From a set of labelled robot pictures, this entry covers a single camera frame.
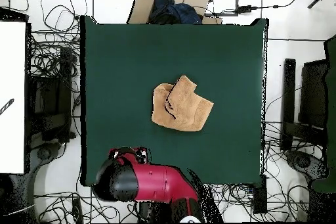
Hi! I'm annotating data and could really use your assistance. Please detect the tan terry towel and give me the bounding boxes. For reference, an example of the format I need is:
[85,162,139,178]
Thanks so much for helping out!
[151,74,215,132]

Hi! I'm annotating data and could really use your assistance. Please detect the white flat panel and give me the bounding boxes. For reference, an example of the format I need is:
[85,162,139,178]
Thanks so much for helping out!
[0,20,27,175]

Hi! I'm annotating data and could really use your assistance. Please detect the grey stand foot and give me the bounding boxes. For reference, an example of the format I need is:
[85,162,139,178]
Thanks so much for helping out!
[31,142,62,172]
[285,150,329,181]

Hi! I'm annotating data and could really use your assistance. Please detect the dark green table cloth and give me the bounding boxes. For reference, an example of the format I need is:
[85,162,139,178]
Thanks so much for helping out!
[79,14,269,187]

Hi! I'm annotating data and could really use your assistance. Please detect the black striped rod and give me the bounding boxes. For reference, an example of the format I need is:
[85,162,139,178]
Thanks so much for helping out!
[0,98,15,116]

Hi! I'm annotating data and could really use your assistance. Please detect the brown cardboard box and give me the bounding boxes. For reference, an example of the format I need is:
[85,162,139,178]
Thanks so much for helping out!
[126,0,223,25]

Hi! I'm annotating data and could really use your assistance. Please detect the dark blue jeans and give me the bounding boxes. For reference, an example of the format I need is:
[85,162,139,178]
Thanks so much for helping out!
[149,0,203,25]

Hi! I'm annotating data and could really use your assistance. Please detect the black stand frame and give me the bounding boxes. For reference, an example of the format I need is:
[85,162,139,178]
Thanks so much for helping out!
[26,46,77,143]
[280,58,329,151]

